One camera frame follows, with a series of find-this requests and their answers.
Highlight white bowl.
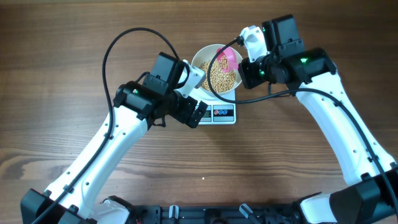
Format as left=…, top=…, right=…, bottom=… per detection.
left=192, top=44, right=243, bottom=95

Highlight soybeans in bowl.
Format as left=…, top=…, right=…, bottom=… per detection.
left=210, top=56, right=236, bottom=93

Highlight pink plastic scoop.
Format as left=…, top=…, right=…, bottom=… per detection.
left=216, top=47, right=238, bottom=73

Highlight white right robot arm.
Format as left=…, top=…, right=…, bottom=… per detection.
left=238, top=15, right=397, bottom=223

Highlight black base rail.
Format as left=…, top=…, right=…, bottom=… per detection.
left=102, top=195, right=312, bottom=224

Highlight white digital kitchen scale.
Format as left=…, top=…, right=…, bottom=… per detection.
left=190, top=88, right=236, bottom=125

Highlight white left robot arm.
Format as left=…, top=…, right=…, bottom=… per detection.
left=21, top=52, right=207, bottom=223

